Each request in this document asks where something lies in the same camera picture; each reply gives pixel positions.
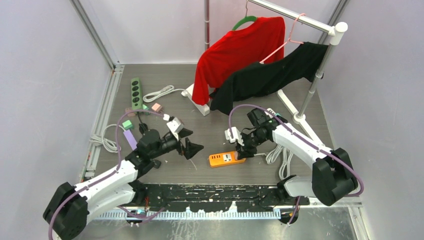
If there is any white coiled cable back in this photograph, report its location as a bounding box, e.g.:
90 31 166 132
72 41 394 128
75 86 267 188
143 85 188 104

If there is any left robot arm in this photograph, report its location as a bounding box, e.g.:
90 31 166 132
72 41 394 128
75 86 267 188
43 128 204 240

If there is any black shirt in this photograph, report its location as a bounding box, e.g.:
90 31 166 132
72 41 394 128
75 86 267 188
210 42 329 115

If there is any purple power strip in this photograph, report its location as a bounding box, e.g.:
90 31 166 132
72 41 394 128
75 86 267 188
123 129 138 151

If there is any pink hanger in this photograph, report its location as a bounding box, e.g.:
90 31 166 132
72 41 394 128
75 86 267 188
259 13 306 64

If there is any metal clothes rack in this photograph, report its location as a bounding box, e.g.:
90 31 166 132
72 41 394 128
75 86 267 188
181 0 349 151

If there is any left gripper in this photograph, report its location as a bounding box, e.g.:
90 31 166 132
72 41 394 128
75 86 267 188
150 128 204 160

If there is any pink plug adapter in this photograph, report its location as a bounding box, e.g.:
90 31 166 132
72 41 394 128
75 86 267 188
125 107 136 118
151 103 163 113

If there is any teal green plug adapter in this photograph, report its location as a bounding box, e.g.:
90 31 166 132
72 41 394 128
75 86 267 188
122 120 134 131

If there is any orange power strip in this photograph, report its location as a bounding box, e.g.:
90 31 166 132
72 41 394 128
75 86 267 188
208 151 246 168

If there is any green hanger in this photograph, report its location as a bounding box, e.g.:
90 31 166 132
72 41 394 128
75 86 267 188
231 0 258 31

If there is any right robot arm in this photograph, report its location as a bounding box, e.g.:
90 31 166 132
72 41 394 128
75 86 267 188
225 107 362 206

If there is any red shirt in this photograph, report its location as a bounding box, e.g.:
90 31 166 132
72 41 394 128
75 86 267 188
191 16 286 105

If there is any green power strip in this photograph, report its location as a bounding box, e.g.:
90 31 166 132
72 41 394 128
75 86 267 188
130 77 143 110

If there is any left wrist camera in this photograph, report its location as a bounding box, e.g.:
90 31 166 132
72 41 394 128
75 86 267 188
166 116 184 140

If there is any purple cable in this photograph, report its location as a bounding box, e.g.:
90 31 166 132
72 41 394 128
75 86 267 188
228 104 365 226
47 109 171 240

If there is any white cable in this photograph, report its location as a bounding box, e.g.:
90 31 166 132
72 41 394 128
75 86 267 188
143 85 188 104
278 149 296 181
253 144 286 166

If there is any white coiled cable front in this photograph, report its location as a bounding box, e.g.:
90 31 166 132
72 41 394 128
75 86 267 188
278 149 296 181

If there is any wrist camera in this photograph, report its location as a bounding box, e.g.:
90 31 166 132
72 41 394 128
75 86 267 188
166 116 184 140
224 126 244 146

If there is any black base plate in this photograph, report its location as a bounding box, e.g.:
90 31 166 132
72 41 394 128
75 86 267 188
124 183 296 213

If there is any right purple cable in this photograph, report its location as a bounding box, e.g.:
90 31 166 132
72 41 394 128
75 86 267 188
228 104 365 226

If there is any white power strip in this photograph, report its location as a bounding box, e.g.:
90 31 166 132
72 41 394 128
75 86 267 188
265 108 281 118

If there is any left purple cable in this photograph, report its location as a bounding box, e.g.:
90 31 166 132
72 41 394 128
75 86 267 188
47 109 171 240

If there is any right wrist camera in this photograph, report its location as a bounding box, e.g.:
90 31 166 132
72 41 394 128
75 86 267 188
224 126 244 146

